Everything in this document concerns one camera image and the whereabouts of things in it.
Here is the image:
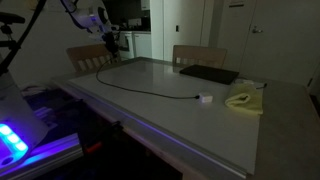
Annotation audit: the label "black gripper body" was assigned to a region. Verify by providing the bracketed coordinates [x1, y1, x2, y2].
[103, 32, 118, 55]

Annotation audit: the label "black charger cable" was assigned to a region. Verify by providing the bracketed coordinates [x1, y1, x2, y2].
[95, 55, 200, 100]

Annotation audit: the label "white charger plug block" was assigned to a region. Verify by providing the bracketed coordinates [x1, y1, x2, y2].
[199, 92, 213, 103]

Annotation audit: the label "robot base with blue lights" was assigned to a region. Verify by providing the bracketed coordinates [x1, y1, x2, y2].
[0, 72, 49, 171]

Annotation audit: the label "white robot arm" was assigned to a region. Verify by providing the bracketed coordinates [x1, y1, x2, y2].
[60, 0, 118, 57]

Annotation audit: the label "white kitchen cabinets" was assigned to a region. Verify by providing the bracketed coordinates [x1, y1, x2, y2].
[118, 31, 152, 60]

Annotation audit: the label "left wooden chair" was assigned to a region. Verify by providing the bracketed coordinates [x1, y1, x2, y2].
[66, 44, 121, 72]

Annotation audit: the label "wooden chair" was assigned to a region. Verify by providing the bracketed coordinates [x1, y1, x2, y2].
[66, 44, 121, 72]
[172, 45, 227, 68]

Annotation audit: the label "right wooden chair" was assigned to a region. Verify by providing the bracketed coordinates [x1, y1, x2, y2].
[172, 45, 227, 68]

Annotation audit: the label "white table mat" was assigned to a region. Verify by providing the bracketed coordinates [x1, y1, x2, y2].
[68, 61, 260, 174]

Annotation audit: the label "black laptop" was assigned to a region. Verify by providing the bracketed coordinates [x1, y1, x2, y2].
[179, 65, 239, 85]

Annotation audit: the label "yellow folded cloth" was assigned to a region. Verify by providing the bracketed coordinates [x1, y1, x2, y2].
[225, 83, 263, 115]

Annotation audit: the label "black camera stand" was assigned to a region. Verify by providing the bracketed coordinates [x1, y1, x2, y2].
[0, 0, 48, 78]

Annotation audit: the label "grey door with handle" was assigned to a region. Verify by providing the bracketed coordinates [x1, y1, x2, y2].
[241, 0, 320, 86]

